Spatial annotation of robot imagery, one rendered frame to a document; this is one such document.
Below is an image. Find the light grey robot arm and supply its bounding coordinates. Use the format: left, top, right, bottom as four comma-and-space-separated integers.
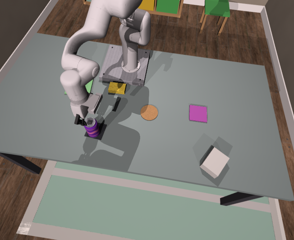
60, 0, 151, 114

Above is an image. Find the dark grey square slate coaster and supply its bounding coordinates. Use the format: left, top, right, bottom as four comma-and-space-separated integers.
84, 123, 107, 140

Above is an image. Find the round cork coaster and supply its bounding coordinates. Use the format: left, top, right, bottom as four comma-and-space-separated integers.
141, 105, 158, 121

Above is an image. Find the flat green square pad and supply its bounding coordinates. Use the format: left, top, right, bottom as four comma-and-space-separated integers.
85, 80, 93, 93

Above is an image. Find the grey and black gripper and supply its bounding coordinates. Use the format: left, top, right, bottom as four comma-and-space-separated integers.
70, 102, 89, 126

